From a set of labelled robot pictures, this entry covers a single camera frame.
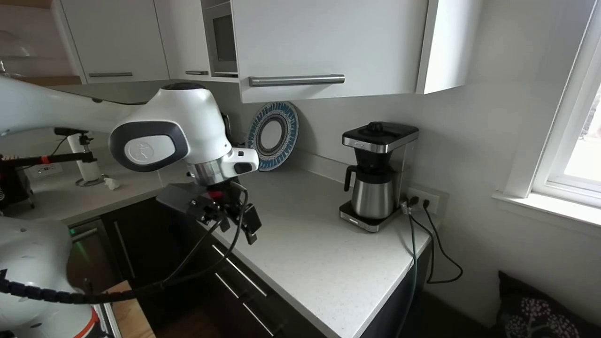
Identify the dark drawer cabinet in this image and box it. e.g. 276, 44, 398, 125
66, 194, 436, 338

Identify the blue white decorative plate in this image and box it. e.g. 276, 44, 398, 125
244, 99, 301, 172

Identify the black steel coffee maker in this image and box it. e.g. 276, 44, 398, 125
336, 119, 421, 234

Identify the white window frame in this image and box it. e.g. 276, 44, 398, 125
490, 0, 601, 228

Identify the long steel door handle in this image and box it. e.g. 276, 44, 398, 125
246, 72, 347, 87

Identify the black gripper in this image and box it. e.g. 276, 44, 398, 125
209, 176, 263, 245

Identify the grey green power cable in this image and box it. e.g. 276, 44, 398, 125
393, 208, 421, 338

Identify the white cupboard door short handle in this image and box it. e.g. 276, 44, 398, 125
53, 0, 171, 85

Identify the white wall outlet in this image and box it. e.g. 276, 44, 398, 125
402, 183, 451, 217

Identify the stainless steel coffee carafe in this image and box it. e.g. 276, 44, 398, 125
342, 164, 398, 221

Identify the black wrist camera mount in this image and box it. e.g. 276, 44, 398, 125
186, 191, 214, 219

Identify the black power cable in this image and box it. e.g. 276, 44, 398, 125
419, 204, 466, 285

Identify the dark patterned cushion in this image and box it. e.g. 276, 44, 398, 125
496, 268, 601, 338

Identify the narrow white cupboard door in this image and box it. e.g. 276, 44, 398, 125
152, 0, 212, 80

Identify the white wall cupboard carcass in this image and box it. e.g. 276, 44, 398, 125
415, 0, 486, 95

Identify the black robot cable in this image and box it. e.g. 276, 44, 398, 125
0, 185, 250, 305

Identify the wide white cupboard door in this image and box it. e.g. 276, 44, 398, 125
229, 0, 432, 104

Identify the white black camera stand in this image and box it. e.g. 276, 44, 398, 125
0, 125, 105, 187

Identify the wooden board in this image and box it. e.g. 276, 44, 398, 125
100, 279, 156, 338

